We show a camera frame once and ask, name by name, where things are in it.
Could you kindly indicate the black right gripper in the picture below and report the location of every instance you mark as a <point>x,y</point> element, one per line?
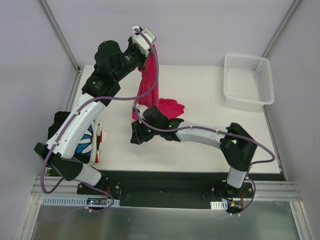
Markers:
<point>138,132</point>

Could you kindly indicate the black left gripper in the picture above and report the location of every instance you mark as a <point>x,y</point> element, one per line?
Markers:
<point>139,55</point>

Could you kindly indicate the pink t shirt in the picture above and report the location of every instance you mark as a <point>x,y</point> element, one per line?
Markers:
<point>168,107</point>

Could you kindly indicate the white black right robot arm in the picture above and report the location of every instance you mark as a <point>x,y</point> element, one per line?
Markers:
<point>233,141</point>

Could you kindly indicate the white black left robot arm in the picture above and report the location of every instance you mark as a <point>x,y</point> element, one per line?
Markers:
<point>111,66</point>

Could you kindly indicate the white red folded shirt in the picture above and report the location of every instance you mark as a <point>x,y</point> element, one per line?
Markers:
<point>99,137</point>

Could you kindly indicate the black folded t shirt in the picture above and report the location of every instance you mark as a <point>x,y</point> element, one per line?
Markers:
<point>77,140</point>

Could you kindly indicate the white perforated plastic basket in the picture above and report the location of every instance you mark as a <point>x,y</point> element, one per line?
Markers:
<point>247,81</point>

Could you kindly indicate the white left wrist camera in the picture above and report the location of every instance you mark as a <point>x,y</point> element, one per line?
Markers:
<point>141,38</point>

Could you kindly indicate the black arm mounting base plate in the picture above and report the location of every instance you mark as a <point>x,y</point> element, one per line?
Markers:
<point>181,190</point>

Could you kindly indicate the aluminium frame rail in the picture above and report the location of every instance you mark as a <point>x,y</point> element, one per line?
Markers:
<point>64,188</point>

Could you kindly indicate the white slotted cable duct right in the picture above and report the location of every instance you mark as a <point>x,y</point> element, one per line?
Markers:
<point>219,205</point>

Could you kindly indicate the white slotted cable duct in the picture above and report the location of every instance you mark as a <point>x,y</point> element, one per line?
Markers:
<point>219,205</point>
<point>65,201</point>

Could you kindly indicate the white slotted cable duct left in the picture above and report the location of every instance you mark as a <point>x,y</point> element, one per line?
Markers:
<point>65,201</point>

